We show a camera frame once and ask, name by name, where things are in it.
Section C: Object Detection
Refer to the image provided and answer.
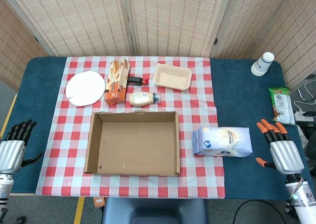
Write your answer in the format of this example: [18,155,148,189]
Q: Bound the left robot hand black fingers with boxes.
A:
[0,119,43,175]

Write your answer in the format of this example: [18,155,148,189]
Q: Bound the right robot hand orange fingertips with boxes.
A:
[255,119,305,176]

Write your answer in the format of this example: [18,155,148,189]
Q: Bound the white bag with blue logo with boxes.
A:
[192,126,253,158]

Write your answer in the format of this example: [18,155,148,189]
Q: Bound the cardboard box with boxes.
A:
[83,111,181,177]

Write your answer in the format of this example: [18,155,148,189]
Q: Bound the orange biscuit box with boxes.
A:
[104,57,131,106]

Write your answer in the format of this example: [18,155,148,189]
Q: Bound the white power strip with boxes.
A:
[294,111,316,122]

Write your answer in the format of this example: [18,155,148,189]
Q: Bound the green snack bag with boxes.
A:
[268,86,296,126]

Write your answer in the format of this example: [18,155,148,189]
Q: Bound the dark blue table cover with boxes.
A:
[1,56,312,200]

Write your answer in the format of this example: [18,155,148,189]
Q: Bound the white round paper plate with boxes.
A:
[65,71,106,107]

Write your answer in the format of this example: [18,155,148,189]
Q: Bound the red white checkered tablecloth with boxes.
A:
[36,56,226,199]

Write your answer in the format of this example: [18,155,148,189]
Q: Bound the beige plastic food tray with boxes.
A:
[153,63,193,90]

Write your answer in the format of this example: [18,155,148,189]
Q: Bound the mayonnaise squeeze bottle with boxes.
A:
[129,91,161,107]

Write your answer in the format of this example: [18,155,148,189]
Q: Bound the dark soy sauce bottle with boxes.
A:
[127,77,150,86]

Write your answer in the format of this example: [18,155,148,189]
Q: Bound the dark blue chair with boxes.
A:
[101,197,208,224]

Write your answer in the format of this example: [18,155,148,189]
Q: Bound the woven folding screen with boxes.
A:
[0,0,316,92]

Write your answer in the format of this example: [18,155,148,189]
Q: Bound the white cable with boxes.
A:
[291,80,316,113]

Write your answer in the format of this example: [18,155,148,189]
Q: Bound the black cable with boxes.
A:
[234,199,292,224]

